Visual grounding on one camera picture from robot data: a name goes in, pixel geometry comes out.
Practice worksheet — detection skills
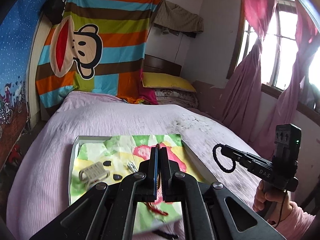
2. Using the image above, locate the black hair tie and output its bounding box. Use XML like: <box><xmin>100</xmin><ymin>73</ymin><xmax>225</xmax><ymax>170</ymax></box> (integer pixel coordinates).
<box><xmin>212</xmin><ymin>143</ymin><xmax>237</xmax><ymax>173</ymax></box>

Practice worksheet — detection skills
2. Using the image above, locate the pink sleeve forearm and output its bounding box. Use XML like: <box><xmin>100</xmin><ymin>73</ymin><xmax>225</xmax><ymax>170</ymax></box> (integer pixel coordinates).
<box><xmin>273</xmin><ymin>201</ymin><xmax>316</xmax><ymax>240</ymax></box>

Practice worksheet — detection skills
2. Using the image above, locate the right hand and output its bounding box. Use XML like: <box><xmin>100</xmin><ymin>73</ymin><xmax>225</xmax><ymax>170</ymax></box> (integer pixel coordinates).
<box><xmin>252</xmin><ymin>180</ymin><xmax>293</xmax><ymax>224</ymax></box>

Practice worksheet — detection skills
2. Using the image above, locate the black hair clip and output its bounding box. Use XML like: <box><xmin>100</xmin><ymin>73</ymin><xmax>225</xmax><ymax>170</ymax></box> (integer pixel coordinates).
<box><xmin>152</xmin><ymin>230</ymin><xmax>179</xmax><ymax>240</ymax></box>

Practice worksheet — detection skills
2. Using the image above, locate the silver rhinestone hair pin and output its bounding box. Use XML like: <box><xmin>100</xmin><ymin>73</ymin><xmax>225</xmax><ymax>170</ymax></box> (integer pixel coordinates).
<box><xmin>127</xmin><ymin>161</ymin><xmax>138</xmax><ymax>173</ymax></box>

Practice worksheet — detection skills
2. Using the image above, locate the pink curtain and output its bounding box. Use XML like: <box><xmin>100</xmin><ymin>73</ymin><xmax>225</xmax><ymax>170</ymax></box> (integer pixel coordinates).
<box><xmin>221</xmin><ymin>0</ymin><xmax>320</xmax><ymax>153</ymax></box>

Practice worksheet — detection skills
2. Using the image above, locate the shallow grey tray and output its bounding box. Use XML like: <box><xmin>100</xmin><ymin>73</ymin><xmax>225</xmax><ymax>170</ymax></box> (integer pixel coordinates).
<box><xmin>68</xmin><ymin>133</ymin><xmax>218</xmax><ymax>225</ymax></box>

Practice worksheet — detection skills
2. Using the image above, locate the pink bed cover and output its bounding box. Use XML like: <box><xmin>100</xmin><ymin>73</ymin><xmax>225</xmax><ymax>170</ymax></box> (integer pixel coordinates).
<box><xmin>7</xmin><ymin>92</ymin><xmax>259</xmax><ymax>239</ymax></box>

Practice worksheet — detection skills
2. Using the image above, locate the window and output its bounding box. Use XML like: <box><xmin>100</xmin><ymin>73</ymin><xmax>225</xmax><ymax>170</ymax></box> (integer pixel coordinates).
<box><xmin>226</xmin><ymin>0</ymin><xmax>320</xmax><ymax>118</ymax></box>

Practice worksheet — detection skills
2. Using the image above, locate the floral folded quilt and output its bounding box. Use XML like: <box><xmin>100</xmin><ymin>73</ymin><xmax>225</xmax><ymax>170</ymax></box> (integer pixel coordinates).
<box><xmin>154</xmin><ymin>89</ymin><xmax>199</xmax><ymax>108</ymax></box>

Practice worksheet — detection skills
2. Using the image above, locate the yellow pillow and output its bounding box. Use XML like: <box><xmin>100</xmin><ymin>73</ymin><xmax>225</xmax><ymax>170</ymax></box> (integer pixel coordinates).
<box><xmin>142</xmin><ymin>72</ymin><xmax>196</xmax><ymax>93</ymax></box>

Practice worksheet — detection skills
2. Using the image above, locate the dark wooden headboard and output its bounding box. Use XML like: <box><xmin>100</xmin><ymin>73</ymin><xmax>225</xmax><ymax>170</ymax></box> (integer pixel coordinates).
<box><xmin>143</xmin><ymin>54</ymin><xmax>182</xmax><ymax>76</ymax></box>

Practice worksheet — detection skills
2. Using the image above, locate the striped monkey blanket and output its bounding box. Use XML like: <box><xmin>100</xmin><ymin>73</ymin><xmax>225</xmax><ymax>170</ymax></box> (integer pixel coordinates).
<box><xmin>36</xmin><ymin>0</ymin><xmax>160</xmax><ymax>110</ymax></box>

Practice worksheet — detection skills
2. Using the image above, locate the brown hanging cloth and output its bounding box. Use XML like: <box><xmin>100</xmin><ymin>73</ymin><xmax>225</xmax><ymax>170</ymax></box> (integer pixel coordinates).
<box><xmin>153</xmin><ymin>0</ymin><xmax>204</xmax><ymax>38</ymax></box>

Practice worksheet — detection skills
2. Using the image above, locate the blue fabric wardrobe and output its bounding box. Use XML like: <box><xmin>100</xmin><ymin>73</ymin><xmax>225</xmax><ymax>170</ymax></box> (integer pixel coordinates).
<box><xmin>1</xmin><ymin>0</ymin><xmax>46</xmax><ymax>165</ymax></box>

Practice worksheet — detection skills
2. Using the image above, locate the black hanging bag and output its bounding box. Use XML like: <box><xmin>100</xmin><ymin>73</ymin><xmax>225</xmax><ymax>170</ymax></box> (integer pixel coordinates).
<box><xmin>42</xmin><ymin>0</ymin><xmax>67</xmax><ymax>25</ymax></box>

